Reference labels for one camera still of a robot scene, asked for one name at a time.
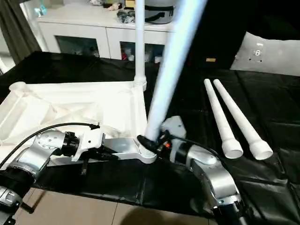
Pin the black metal stand leg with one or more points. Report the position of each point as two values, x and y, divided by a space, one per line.
29 207

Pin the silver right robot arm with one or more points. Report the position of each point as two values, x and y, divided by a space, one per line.
215 173

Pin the grey printed cushion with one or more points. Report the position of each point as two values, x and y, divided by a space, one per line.
269 54

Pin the black floor mat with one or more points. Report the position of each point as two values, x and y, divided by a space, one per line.
164 182

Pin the white plastic table leg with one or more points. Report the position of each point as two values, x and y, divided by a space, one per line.
241 117
175 58
220 117
140 35

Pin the grey curtain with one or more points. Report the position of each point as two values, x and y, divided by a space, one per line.
16 30

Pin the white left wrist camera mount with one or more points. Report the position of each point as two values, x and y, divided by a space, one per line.
90 140

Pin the grey round bag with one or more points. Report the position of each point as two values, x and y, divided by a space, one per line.
159 14

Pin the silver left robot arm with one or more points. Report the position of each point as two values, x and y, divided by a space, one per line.
35 159

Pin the small yellow label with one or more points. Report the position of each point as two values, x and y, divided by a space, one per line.
210 59

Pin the white glass-door cabinet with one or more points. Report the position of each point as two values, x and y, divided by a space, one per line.
82 30

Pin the white plastic table top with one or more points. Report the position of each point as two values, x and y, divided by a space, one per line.
70 100

